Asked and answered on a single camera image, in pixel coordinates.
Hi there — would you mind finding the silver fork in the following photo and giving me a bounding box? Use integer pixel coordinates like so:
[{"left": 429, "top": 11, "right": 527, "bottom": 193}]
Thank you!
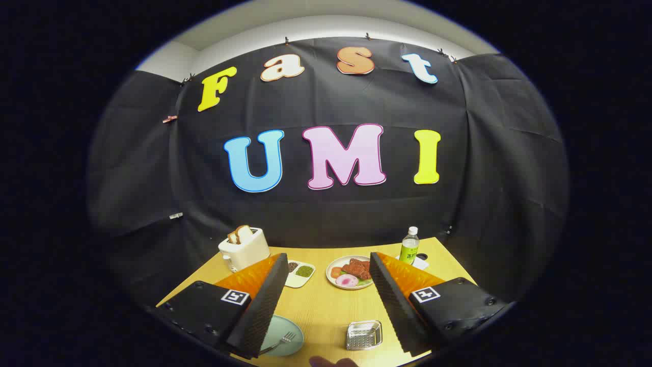
[{"left": 259, "top": 331, "right": 296, "bottom": 355}]

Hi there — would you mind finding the white square coaster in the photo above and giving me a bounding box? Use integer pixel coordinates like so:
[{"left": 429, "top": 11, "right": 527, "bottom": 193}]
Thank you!
[{"left": 396, "top": 255, "right": 429, "bottom": 271}]

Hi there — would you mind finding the perforated metal basket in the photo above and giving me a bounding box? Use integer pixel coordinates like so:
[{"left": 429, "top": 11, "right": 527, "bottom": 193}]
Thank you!
[{"left": 346, "top": 320, "right": 383, "bottom": 351}]

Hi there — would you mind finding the light green plate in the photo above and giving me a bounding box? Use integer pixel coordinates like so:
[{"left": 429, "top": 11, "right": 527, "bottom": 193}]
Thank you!
[{"left": 260, "top": 314, "right": 305, "bottom": 357}]

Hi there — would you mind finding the white toaster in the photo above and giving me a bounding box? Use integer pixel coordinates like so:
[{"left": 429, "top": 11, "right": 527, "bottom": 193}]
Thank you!
[{"left": 218, "top": 227, "right": 270, "bottom": 273}]

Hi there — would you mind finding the green label drink bottle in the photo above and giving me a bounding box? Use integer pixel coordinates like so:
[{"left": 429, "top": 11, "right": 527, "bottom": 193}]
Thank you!
[{"left": 399, "top": 226, "right": 420, "bottom": 266}]

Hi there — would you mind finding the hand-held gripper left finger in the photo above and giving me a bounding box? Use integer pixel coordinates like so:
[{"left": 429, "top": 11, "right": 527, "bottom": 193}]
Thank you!
[{"left": 153, "top": 252, "right": 290, "bottom": 360}]

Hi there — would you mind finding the white round food plate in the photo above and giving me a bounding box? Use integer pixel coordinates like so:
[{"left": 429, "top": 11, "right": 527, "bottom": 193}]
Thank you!
[{"left": 326, "top": 255, "right": 375, "bottom": 291}]

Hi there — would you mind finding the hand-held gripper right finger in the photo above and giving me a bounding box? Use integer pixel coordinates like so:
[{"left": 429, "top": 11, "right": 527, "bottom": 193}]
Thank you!
[{"left": 369, "top": 251, "right": 511, "bottom": 358}]

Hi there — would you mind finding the brown steak piece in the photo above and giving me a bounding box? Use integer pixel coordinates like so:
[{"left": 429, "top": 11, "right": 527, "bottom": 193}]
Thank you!
[{"left": 341, "top": 258, "right": 371, "bottom": 280}]

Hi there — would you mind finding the white divided bean dish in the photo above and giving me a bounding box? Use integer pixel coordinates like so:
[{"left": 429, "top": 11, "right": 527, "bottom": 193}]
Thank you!
[{"left": 284, "top": 260, "right": 316, "bottom": 289}]

